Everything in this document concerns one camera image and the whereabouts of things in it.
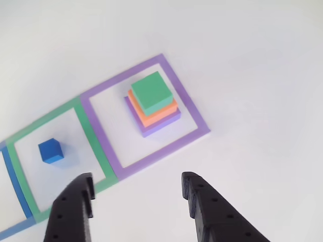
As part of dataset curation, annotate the small blue cube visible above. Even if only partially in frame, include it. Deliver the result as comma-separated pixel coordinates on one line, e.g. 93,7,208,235
37,138,63,165

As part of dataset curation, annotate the green cube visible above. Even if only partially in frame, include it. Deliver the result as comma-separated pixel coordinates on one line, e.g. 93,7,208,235
130,71,174,114

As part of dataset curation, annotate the purple square block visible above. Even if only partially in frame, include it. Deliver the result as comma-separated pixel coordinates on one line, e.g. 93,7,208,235
124,95,182,138

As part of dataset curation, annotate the orange square block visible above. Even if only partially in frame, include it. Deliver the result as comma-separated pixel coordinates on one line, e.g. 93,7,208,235
127,89,179,128

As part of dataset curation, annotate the blue square frame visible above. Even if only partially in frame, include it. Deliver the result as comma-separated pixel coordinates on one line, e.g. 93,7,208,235
0,141,37,239

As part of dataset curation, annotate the purple square frame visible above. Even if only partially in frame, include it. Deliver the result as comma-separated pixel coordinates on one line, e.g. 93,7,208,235
80,52,211,182

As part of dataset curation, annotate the green square frame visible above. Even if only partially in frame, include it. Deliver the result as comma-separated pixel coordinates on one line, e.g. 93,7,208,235
5,97,119,224

